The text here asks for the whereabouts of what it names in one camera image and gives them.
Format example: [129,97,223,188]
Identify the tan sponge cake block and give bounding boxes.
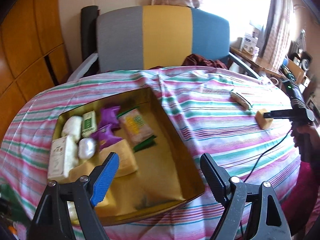
[99,139,138,178]

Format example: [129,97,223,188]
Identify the small white ball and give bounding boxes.
[78,138,96,160]

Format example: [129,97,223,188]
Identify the purple snack packet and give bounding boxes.
[90,124,122,151]
[98,106,120,129]

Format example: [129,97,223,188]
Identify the cream ointment box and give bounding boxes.
[47,135,79,182]

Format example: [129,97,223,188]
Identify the small green essential oil box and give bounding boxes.
[81,111,97,138]

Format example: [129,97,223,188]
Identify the dark striped cracker packet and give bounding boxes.
[230,90,252,110]

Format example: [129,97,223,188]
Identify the Weidan cracker packet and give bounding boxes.
[117,107,157,152]

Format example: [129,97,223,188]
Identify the white towel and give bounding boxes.
[61,116,82,144]

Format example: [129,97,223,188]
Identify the white plastic ball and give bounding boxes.
[67,202,80,225]

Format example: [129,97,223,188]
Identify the person's right hand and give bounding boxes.
[291,124,319,165]

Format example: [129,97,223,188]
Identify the white shelf unit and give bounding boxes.
[303,75,319,110]

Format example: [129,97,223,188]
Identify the striped bed sheet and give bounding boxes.
[0,65,303,240]

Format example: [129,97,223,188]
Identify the gold tin box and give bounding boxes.
[47,88,204,226]

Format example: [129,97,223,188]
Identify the wooden side desk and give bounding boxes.
[230,47,284,77]

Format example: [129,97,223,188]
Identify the white product box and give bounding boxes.
[241,34,258,55]

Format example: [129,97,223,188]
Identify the dark red cloth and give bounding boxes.
[182,54,227,69]

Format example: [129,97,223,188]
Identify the wooden wardrobe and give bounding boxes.
[1,0,72,137]

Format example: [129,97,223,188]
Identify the grey yellow blue chair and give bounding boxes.
[68,5,259,81]

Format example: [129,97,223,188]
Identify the black rolled mat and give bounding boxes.
[80,5,99,61]

